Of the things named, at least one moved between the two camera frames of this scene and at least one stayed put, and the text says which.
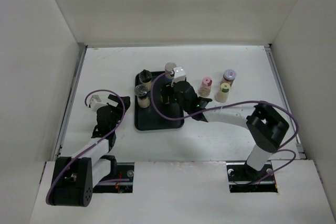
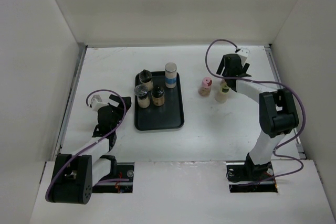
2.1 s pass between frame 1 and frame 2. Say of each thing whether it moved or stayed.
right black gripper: moved
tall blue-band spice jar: stayed
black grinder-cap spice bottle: stayed
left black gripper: stayed
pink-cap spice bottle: stayed
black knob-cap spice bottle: moved
